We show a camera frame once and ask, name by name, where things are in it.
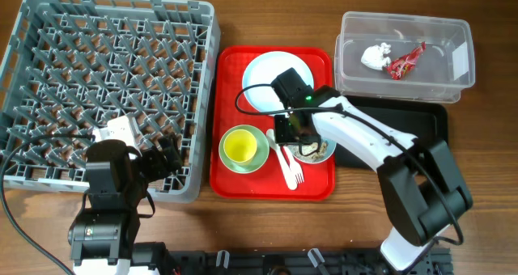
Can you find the grey dishwasher rack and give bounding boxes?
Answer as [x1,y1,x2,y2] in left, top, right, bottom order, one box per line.
[1,0,221,203]

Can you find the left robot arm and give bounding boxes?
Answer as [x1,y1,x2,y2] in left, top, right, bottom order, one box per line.
[68,134,182,275]

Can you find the black tray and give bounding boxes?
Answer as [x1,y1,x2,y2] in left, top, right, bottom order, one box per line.
[334,95,451,178]

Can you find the clear plastic bin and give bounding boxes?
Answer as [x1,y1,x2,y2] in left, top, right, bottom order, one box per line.
[334,11,476,104]

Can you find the red plastic tray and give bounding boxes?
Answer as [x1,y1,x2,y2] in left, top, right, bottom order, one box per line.
[210,45,335,201]

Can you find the food scraps rice and nuts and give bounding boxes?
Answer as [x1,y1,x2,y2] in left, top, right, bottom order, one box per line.
[297,142,328,161]

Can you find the red snack wrapper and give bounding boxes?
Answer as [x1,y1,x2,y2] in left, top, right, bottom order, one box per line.
[385,42,426,80]

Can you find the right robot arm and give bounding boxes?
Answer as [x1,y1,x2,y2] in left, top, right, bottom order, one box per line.
[274,85,473,272]

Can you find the yellow cup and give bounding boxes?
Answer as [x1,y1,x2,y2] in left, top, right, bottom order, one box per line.
[223,129,257,166]

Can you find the white plastic fork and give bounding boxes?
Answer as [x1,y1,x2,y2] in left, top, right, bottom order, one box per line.
[282,146,304,184]

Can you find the white plastic spoon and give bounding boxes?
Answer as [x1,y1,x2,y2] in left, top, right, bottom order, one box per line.
[266,129,297,190]

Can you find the large light blue plate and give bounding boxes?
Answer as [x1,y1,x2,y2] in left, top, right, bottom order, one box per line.
[242,51,314,112]

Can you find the green saucer plate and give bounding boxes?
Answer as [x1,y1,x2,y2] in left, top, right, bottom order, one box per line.
[219,125,270,174]

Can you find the light blue bowl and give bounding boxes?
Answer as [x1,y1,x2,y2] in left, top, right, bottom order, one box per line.
[287,139,337,164]

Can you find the white napkin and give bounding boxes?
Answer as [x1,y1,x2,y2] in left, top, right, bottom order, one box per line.
[360,43,392,70]

